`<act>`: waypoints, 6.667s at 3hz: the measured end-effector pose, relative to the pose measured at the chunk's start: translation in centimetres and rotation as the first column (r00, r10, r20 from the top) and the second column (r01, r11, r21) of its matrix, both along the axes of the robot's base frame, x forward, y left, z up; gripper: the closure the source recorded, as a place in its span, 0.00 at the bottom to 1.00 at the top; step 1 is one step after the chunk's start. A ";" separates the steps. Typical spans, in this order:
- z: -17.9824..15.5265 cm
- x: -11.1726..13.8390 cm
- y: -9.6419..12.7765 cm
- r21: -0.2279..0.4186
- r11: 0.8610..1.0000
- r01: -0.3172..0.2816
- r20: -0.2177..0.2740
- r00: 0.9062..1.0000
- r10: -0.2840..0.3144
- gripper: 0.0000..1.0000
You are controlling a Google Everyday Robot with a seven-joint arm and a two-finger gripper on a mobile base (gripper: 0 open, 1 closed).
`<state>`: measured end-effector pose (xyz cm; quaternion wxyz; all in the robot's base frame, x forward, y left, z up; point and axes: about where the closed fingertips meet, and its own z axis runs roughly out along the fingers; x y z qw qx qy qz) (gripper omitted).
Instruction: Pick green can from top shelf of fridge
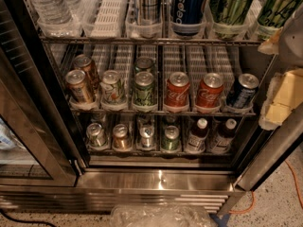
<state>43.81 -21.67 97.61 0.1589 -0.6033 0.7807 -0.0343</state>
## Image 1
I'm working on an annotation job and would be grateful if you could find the blue Pepsi can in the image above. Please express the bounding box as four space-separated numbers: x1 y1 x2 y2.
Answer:
170 0 206 36

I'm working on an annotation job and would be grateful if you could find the red coca-cola can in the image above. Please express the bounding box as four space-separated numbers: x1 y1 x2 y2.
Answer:
196 73 223 108
165 72 190 107

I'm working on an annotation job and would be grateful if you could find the dark blue can middle shelf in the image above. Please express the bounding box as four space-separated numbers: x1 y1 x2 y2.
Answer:
226 74 259 109

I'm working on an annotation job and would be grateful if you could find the glass fridge door left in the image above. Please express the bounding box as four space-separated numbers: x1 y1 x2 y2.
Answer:
0 0 79 186

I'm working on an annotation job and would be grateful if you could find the clear water bottle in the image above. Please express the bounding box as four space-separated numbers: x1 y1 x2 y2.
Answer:
30 0 74 37

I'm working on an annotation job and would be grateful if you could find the clear plastic bag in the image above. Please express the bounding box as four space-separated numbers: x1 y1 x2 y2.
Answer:
110 204 218 227

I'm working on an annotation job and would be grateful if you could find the steel fridge door right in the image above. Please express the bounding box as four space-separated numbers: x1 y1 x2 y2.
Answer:
238 103 303 191

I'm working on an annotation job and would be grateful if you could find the gold can rear left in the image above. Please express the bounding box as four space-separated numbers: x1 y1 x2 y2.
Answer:
72 54 99 92

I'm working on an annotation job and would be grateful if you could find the gold can front left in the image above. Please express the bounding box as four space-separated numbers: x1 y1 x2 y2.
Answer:
65 69 94 103

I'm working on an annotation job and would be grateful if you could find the brown bottle left white cap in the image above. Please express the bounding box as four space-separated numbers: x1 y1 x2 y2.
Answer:
186 118 208 153

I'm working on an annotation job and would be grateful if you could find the gold can bottom shelf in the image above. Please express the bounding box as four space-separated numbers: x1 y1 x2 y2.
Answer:
113 124 131 150

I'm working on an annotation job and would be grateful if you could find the green can middle shelf rear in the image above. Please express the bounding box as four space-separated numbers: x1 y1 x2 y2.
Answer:
134 56 154 74

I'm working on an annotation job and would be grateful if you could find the red Coca-Cola can left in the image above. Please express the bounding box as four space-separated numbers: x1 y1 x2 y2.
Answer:
165 72 190 107

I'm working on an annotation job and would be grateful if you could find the stainless steel fridge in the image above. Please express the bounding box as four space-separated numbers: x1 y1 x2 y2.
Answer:
0 0 302 214

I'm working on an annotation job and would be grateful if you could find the orange cable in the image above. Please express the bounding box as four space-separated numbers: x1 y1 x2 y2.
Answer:
228 160 303 216

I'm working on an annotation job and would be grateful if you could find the brown bottle white cap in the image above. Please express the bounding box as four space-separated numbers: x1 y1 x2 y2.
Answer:
208 118 237 154
186 118 208 153

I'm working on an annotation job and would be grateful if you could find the white green soda can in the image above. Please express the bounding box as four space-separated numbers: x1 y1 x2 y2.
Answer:
100 70 126 104

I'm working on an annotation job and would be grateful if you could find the brown bottle right white cap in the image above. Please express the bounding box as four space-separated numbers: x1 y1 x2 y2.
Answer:
208 118 237 154

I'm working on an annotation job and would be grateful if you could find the silver green can bottom shelf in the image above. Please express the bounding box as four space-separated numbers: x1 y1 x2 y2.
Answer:
86 123 107 148

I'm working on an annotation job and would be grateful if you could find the red Coca-Cola can right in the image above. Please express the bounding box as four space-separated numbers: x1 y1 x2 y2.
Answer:
196 73 223 108

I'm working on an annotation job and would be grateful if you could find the green can middle shelf front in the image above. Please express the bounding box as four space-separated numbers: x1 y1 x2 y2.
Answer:
134 71 154 107

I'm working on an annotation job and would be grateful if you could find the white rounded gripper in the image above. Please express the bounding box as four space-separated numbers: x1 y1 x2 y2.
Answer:
258 5 303 131

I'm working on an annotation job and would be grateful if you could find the black cable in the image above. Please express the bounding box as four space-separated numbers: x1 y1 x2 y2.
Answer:
0 209 58 227

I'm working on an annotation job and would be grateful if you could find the green can top shelf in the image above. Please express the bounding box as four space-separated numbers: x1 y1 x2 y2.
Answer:
209 0 253 40

